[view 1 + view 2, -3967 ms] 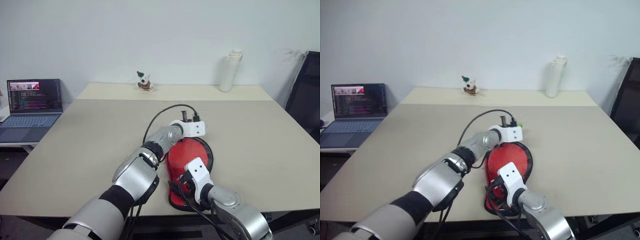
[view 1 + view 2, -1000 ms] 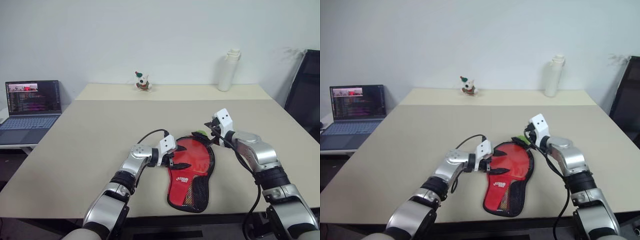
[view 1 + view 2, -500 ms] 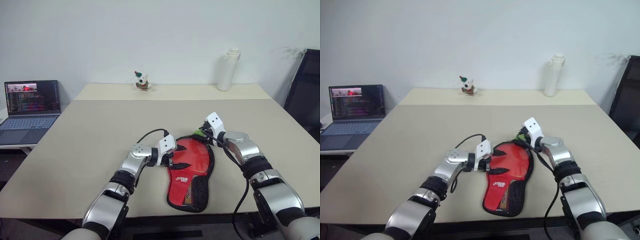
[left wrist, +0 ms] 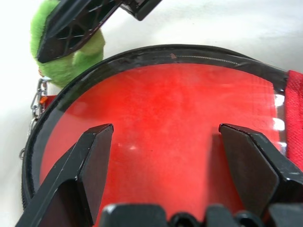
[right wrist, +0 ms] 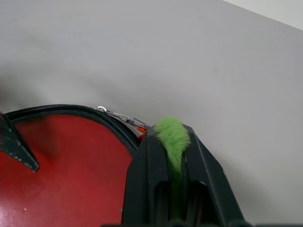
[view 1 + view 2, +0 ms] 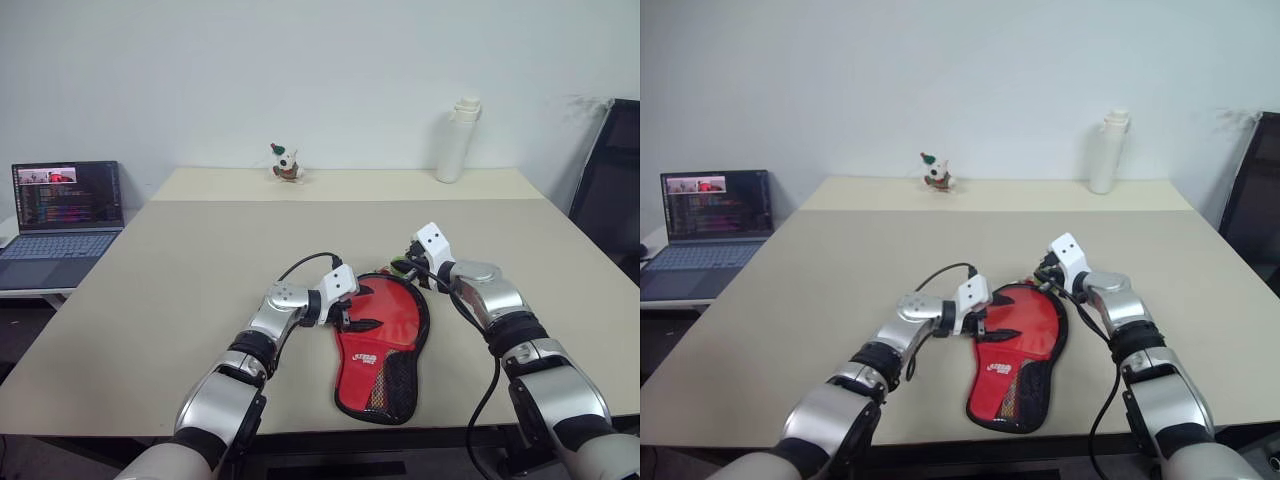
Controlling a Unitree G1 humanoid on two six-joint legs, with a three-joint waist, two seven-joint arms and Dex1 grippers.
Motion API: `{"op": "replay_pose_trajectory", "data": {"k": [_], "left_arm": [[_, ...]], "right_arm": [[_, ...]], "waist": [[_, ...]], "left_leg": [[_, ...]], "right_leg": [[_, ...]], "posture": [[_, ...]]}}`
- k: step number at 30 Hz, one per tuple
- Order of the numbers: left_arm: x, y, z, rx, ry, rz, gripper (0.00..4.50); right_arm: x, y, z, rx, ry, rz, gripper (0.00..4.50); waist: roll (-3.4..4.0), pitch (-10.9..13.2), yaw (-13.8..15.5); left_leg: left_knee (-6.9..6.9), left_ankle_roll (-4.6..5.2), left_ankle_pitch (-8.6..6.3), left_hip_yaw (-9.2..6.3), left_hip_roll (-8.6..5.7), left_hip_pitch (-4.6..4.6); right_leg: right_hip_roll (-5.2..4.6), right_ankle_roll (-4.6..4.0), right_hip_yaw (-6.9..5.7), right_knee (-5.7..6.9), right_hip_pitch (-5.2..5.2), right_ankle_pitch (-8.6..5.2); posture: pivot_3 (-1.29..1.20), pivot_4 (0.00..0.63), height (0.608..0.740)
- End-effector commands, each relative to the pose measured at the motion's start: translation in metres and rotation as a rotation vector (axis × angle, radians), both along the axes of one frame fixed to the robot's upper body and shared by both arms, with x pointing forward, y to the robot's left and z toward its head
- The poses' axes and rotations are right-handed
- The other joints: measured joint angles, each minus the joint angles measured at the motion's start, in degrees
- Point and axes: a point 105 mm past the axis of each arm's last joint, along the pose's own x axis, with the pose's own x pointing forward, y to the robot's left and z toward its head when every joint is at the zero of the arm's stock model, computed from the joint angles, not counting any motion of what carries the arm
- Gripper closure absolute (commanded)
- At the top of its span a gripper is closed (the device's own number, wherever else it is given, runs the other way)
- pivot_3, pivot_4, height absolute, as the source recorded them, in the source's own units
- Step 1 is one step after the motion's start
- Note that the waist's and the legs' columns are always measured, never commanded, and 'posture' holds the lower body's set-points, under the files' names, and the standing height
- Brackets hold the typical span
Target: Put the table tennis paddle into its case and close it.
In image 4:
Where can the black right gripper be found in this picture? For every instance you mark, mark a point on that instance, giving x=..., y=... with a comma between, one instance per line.
x=142, y=8

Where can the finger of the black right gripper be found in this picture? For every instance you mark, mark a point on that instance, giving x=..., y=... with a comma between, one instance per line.
x=66, y=30

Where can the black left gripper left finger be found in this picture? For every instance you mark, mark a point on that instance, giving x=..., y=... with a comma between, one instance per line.
x=71, y=179

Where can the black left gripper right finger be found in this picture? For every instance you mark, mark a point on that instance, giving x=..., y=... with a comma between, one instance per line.
x=255, y=170

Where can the green plush zipper charm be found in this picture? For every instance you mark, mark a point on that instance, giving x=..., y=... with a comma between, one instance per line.
x=61, y=73

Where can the black paddle cover bag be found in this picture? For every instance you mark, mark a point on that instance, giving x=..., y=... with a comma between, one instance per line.
x=142, y=54

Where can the red table tennis paddle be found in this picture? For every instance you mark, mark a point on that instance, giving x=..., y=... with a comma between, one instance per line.
x=165, y=113

